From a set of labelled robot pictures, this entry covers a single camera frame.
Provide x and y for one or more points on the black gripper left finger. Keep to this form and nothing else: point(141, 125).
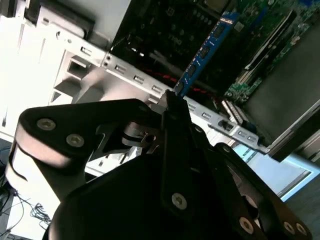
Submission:
point(75, 117)

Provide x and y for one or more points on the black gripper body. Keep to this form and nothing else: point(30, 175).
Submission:
point(112, 212)

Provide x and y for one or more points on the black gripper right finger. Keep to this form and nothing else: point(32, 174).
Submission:
point(220, 162)

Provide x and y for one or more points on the blue RAM stick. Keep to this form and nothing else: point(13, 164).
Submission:
point(205, 51)

